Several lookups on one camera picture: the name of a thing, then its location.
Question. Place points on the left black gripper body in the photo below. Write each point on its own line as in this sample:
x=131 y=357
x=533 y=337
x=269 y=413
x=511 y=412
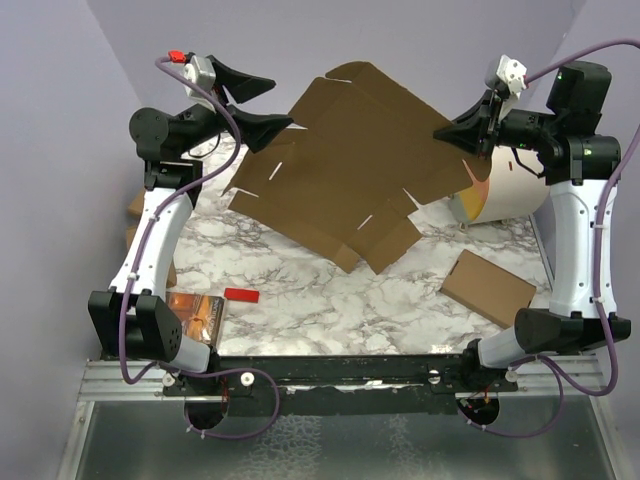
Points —
x=200 y=124

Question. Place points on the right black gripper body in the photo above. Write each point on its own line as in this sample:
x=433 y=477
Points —
x=520 y=128

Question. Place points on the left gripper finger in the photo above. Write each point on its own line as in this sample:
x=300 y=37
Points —
x=259 y=130
x=242 y=87

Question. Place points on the cardboard box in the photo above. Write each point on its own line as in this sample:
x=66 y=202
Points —
x=136 y=207
x=172 y=274
x=487 y=289
x=359 y=159

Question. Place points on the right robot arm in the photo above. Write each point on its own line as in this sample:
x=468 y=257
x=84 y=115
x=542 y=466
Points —
x=579 y=166

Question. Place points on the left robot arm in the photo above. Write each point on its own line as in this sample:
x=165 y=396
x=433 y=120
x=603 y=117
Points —
x=180 y=153

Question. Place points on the white cylinder container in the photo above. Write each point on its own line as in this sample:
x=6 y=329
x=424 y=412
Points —
x=509 y=192

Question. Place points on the red flat block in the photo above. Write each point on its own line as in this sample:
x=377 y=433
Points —
x=242 y=295

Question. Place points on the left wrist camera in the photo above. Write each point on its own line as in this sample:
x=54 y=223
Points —
x=196 y=70

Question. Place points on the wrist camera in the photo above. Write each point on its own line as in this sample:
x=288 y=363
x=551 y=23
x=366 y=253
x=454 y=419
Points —
x=196 y=70
x=505 y=73

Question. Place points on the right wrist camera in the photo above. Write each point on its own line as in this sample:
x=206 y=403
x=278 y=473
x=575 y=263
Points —
x=505 y=73

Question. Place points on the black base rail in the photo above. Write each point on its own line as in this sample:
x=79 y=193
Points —
x=256 y=386

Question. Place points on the aluminium frame profile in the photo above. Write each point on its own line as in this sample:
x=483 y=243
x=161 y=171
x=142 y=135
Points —
x=102 y=381

